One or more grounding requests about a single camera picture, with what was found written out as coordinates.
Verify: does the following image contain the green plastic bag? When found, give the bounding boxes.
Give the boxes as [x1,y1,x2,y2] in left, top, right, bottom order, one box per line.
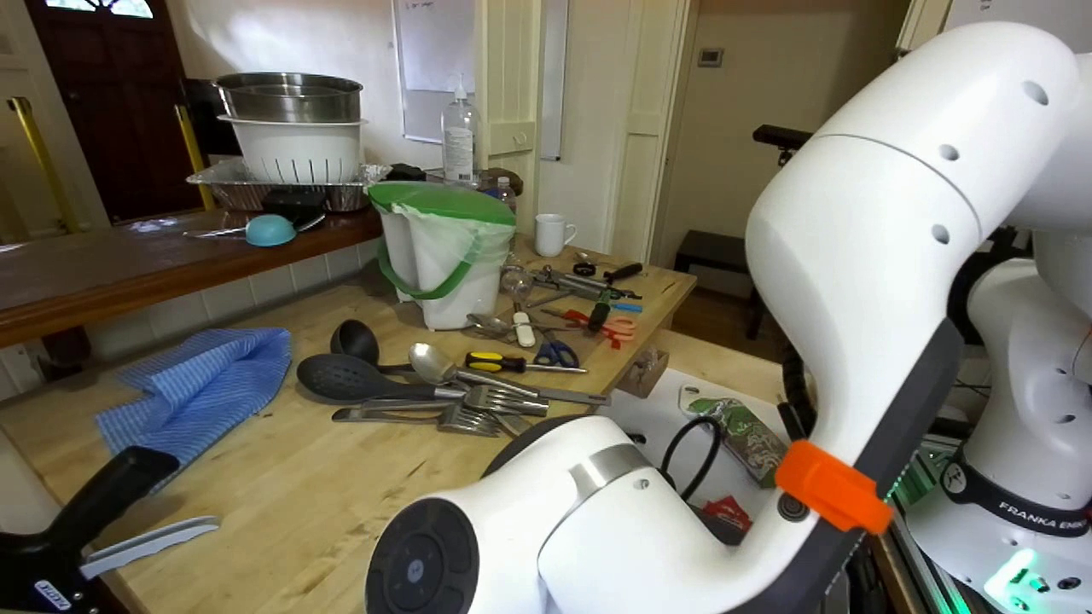
[680,386,801,489]

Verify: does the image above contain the black slotted spoon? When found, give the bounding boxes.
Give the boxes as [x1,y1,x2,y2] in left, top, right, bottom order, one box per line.
[297,350,471,408]

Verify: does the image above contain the orange handled scissors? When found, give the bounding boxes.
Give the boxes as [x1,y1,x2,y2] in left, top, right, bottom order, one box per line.
[563,303,640,350]

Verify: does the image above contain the black cable bundle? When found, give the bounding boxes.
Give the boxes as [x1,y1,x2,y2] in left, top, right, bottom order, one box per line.
[658,413,731,505]

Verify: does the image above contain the white mug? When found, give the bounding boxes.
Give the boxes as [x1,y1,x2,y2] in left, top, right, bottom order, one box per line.
[533,211,578,259]

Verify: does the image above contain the white tube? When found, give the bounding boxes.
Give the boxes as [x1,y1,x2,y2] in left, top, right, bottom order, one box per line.
[509,308,538,350]

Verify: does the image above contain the yellow black screwdriver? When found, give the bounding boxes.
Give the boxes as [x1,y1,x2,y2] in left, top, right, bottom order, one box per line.
[460,347,589,378]

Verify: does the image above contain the green lit metal frame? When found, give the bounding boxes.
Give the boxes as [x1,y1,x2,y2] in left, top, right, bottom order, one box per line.
[883,430,971,515]

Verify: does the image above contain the black ladle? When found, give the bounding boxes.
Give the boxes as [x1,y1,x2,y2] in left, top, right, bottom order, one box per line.
[327,316,385,369]

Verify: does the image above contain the blue bowl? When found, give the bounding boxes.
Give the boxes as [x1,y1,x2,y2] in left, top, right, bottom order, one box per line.
[241,211,301,252]

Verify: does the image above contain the black camera stand bar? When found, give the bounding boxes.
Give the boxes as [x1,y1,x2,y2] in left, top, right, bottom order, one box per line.
[750,118,819,157]

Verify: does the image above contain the red packet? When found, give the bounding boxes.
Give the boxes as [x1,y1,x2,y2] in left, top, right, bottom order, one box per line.
[698,491,758,548]

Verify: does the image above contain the white folding door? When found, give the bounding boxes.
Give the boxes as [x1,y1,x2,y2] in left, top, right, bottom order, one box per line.
[473,0,694,267]

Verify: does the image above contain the wooden drawer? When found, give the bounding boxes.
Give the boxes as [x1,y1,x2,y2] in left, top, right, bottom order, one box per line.
[594,328,800,548]

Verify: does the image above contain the orange cable strap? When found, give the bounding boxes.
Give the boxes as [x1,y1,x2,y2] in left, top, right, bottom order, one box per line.
[776,439,902,538]

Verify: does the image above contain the metal bowl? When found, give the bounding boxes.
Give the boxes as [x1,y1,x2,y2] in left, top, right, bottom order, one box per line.
[215,70,364,126]

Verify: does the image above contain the white bin green lid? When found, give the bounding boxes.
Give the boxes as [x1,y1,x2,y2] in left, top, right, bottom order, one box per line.
[364,182,518,336]

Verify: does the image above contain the dark blue handled tool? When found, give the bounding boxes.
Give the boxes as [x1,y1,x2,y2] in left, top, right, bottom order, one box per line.
[533,338,583,371]

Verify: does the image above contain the small plastic water bottle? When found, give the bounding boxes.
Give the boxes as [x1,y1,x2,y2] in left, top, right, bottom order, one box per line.
[439,92,480,189]

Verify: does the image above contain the blue cloth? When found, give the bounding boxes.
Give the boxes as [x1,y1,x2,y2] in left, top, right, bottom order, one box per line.
[96,325,297,463]

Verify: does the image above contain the dark wooden door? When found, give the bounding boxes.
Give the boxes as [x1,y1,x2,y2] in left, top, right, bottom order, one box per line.
[24,0,206,226]

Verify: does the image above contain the black stool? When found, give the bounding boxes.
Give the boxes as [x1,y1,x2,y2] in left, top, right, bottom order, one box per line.
[673,228,758,280]

